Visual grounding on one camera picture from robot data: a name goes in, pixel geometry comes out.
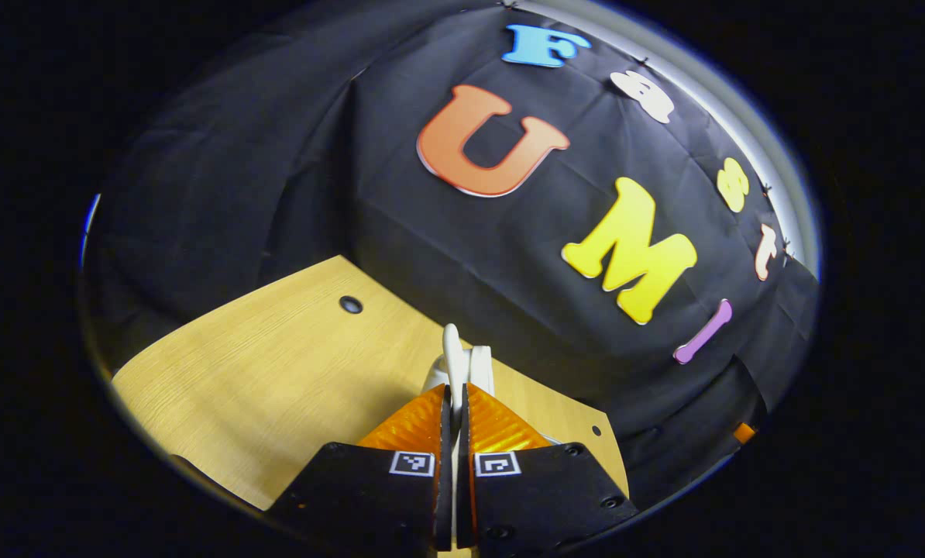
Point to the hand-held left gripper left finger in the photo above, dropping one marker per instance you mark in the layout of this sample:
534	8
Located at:
445	496

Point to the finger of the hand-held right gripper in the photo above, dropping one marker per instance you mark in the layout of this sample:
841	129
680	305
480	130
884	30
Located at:
744	432

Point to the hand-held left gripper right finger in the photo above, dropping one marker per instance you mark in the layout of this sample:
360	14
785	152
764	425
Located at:
465	496

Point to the white suitcase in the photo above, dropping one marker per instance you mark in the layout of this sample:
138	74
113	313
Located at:
455	356

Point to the black backdrop cloth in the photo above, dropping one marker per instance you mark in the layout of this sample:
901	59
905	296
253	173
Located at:
276	155

